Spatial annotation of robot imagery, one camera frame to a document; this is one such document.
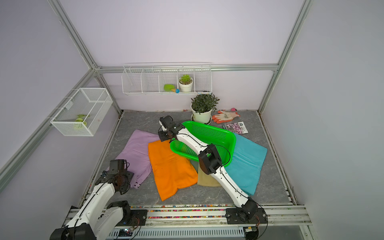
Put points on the purple pants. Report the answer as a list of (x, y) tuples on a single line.
[(136, 152)]

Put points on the large potted plant white pot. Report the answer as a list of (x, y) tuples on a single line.
[(202, 106)]

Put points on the green toy shovel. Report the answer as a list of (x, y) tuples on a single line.
[(171, 88)]

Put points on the orange pants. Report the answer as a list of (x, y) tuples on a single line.
[(171, 171)]

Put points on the white wire side basket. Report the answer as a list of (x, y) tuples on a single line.
[(87, 101)]

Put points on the green plastic basket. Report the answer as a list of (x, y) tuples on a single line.
[(224, 141)]

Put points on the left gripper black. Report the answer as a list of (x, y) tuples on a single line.
[(130, 174)]

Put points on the green item in side basket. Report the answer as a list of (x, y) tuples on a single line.
[(80, 122)]

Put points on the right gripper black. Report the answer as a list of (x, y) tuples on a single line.
[(161, 133)]

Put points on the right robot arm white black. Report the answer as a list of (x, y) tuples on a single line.
[(210, 162)]

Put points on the orange white work gloves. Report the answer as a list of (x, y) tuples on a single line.
[(224, 117)]

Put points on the teal pants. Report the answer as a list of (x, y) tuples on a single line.
[(246, 165)]

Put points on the flower seed packet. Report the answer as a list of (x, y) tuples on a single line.
[(238, 128)]

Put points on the white wire wall shelf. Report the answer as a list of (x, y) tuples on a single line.
[(150, 78)]

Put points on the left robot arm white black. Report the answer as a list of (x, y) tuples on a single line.
[(95, 220)]

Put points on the tan pants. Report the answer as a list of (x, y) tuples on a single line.
[(206, 180)]

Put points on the small potted plant white pot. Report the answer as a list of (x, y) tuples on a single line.
[(186, 83)]

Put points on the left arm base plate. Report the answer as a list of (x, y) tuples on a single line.
[(134, 218)]

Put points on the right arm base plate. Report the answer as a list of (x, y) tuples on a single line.
[(237, 216)]

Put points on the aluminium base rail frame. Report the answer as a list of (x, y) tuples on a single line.
[(208, 220)]

